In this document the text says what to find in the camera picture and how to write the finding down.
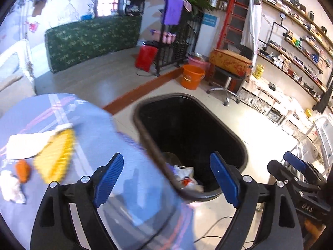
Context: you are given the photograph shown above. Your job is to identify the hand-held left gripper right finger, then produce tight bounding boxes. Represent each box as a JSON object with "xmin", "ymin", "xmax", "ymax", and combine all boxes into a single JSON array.
[{"xmin": 209, "ymin": 151, "xmax": 303, "ymax": 250}]

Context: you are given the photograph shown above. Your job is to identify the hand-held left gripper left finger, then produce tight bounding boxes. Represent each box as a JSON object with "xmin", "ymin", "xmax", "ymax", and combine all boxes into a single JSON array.
[{"xmin": 30, "ymin": 152, "xmax": 124, "ymax": 250}]

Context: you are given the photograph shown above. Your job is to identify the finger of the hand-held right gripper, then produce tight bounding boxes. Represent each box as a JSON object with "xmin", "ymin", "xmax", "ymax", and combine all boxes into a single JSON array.
[
  {"xmin": 267, "ymin": 159, "xmax": 309, "ymax": 188},
  {"xmin": 283, "ymin": 151, "xmax": 327, "ymax": 186}
]

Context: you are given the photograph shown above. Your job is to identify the white plastic bag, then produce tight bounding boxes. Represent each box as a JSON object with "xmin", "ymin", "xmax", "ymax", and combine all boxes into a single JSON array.
[{"xmin": 172, "ymin": 165, "xmax": 195, "ymax": 182}]

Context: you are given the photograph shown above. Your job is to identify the yellow mesh sponge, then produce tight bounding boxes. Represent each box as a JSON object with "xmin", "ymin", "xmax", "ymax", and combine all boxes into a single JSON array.
[{"xmin": 33, "ymin": 129, "xmax": 76, "ymax": 185}]

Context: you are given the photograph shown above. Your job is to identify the black trash bin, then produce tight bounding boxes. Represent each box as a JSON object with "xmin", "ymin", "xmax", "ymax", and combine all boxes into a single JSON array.
[{"xmin": 133, "ymin": 93, "xmax": 248, "ymax": 203}]

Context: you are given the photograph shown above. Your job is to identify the white tissue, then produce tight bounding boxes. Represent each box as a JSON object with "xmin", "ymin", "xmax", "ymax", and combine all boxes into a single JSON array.
[{"xmin": 0, "ymin": 170, "xmax": 27, "ymax": 204}]

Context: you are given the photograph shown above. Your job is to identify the person's right hand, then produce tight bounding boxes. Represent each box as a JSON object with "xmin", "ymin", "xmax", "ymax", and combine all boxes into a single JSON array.
[{"xmin": 304, "ymin": 219, "xmax": 327, "ymax": 243}]

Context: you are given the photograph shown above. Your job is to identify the white metal rack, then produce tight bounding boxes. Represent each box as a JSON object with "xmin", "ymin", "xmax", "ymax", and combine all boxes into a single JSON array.
[{"xmin": 291, "ymin": 115, "xmax": 333, "ymax": 168}]

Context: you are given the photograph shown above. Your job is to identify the row of white storage baskets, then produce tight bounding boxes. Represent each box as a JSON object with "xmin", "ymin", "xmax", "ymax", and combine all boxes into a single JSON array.
[{"xmin": 237, "ymin": 82, "xmax": 314, "ymax": 141}]

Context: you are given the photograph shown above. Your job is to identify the black swivel stool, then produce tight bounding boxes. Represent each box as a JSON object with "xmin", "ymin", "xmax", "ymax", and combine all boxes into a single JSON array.
[{"xmin": 206, "ymin": 66, "xmax": 240, "ymax": 107}]

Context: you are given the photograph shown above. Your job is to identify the yellow bottle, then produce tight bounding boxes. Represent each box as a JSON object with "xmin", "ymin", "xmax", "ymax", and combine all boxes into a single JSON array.
[{"xmin": 253, "ymin": 64, "xmax": 265, "ymax": 79}]

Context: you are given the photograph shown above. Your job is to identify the orange plastic bucket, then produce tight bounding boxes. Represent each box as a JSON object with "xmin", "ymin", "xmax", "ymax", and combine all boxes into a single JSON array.
[{"xmin": 180, "ymin": 65, "xmax": 206, "ymax": 90}]

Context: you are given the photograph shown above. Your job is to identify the pink plastic bucket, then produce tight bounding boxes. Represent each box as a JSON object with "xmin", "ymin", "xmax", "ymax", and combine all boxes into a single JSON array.
[{"xmin": 188, "ymin": 57, "xmax": 210, "ymax": 70}]

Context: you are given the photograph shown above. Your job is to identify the steel basin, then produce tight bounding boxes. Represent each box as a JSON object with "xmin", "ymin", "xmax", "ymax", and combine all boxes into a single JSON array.
[{"xmin": 188, "ymin": 52, "xmax": 209, "ymax": 60}]

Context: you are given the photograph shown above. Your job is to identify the red plastic bin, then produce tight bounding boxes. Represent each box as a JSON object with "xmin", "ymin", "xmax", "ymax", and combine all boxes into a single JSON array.
[{"xmin": 134, "ymin": 45, "xmax": 159, "ymax": 73}]

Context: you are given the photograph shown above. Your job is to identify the white sofa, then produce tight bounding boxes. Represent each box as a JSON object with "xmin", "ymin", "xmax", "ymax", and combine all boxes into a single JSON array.
[{"xmin": 0, "ymin": 39, "xmax": 37, "ymax": 115}]

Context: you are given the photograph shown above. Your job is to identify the green floral counter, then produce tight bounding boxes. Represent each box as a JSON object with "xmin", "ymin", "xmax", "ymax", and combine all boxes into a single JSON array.
[{"xmin": 45, "ymin": 15, "xmax": 143, "ymax": 74}]

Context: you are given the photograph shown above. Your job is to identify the black metal rack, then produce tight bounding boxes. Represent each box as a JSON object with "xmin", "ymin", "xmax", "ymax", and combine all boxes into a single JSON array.
[{"xmin": 153, "ymin": 0, "xmax": 205, "ymax": 78}]

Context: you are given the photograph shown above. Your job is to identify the white hanging coat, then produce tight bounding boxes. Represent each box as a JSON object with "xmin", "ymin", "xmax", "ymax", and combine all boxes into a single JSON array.
[{"xmin": 240, "ymin": 0, "xmax": 263, "ymax": 50}]

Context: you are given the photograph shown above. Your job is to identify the red ladder shelf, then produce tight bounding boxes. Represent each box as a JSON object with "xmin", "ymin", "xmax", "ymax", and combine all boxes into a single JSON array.
[{"xmin": 215, "ymin": 0, "xmax": 253, "ymax": 50}]

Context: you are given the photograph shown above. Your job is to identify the pink plastic basin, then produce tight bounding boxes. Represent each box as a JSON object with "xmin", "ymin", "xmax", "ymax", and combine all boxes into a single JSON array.
[{"xmin": 161, "ymin": 32, "xmax": 178, "ymax": 44}]

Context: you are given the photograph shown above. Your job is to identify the black display box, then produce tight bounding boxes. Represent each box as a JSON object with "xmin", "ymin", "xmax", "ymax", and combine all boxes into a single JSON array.
[{"xmin": 122, "ymin": 0, "xmax": 145, "ymax": 16}]

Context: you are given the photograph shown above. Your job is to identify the purple towel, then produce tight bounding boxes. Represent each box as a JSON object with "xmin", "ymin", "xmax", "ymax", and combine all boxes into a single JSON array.
[{"xmin": 164, "ymin": 0, "xmax": 184, "ymax": 26}]

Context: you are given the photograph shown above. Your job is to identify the thin black cable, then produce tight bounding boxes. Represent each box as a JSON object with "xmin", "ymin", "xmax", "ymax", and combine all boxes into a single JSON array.
[{"xmin": 135, "ymin": 205, "xmax": 261, "ymax": 248}]

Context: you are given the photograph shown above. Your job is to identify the wall shelves with bottles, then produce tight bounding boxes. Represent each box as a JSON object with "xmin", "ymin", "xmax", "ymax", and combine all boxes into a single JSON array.
[{"xmin": 257, "ymin": 0, "xmax": 333, "ymax": 103}]

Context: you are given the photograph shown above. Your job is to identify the blue wall sign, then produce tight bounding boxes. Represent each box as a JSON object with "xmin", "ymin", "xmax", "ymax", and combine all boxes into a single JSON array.
[{"xmin": 201, "ymin": 14, "xmax": 218, "ymax": 29}]

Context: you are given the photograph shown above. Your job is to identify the large wall banner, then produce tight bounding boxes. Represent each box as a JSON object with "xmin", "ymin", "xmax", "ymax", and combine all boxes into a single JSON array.
[{"xmin": 0, "ymin": 0, "xmax": 100, "ymax": 48}]

